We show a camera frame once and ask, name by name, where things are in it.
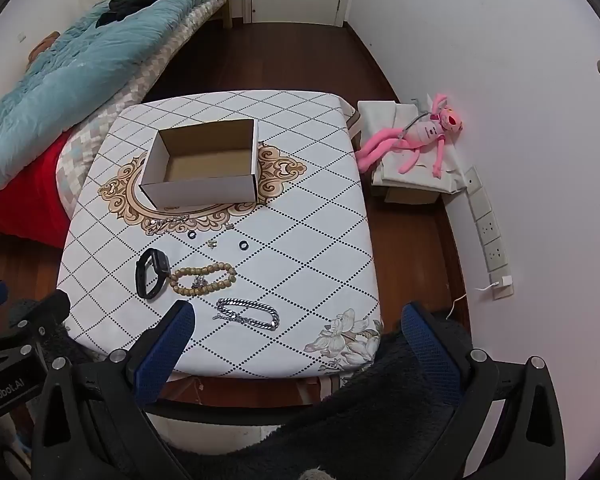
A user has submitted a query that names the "white cable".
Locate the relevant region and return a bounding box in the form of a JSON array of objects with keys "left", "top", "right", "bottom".
[{"left": 447, "top": 282, "right": 501, "bottom": 321}]

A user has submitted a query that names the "pink plush toy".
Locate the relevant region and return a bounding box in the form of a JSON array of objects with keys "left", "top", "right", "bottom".
[{"left": 355, "top": 92, "right": 466, "bottom": 178}]

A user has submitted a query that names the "brown cardboard box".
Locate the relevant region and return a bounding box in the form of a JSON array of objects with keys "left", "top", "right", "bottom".
[{"left": 384, "top": 185, "right": 438, "bottom": 206}]

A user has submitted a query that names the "dark fuzzy garment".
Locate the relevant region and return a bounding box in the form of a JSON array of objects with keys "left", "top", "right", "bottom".
[{"left": 45, "top": 320, "right": 486, "bottom": 480}]

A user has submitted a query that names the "table with patterned cloth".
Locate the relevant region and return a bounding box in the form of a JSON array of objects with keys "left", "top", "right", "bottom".
[{"left": 57, "top": 90, "right": 384, "bottom": 378}]

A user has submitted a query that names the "white charger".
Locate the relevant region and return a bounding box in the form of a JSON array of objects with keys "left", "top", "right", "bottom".
[{"left": 490, "top": 274, "right": 515, "bottom": 301}]

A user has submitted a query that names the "wooden bead bracelet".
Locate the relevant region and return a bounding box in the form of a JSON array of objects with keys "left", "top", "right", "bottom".
[{"left": 169, "top": 262, "right": 238, "bottom": 297}]

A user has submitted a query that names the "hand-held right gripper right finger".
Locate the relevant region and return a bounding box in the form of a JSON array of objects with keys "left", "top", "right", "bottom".
[{"left": 401, "top": 301, "right": 566, "bottom": 480}]

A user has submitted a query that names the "checkered bed sheet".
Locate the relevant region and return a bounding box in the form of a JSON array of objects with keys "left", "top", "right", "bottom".
[{"left": 55, "top": 0, "right": 231, "bottom": 221}]

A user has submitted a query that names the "black smartwatch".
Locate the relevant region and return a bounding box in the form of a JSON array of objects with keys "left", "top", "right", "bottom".
[{"left": 136, "top": 248, "right": 171, "bottom": 300}]

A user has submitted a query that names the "silver chain bracelet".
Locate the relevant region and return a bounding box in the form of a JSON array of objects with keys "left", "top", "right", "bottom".
[{"left": 213, "top": 298, "right": 281, "bottom": 332}]

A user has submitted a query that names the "bed with blue duvet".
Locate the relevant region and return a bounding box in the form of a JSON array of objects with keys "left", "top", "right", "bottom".
[{"left": 0, "top": 0, "right": 243, "bottom": 191}]

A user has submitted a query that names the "red blanket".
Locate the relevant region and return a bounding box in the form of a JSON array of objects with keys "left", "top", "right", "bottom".
[{"left": 0, "top": 135, "right": 71, "bottom": 250}]

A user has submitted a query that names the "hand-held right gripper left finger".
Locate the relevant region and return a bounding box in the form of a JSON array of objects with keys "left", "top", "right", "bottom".
[{"left": 32, "top": 300, "right": 197, "bottom": 480}]

